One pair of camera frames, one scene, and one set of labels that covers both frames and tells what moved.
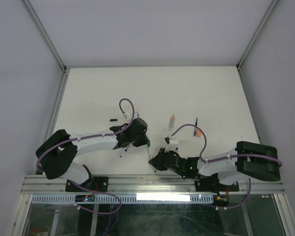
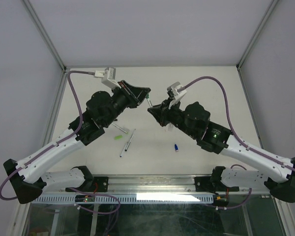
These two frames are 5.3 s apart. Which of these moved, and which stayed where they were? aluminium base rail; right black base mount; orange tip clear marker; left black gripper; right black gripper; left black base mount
Moved: left black gripper; right black gripper
Stayed: right black base mount; left black base mount; aluminium base rail; orange tip clear marker
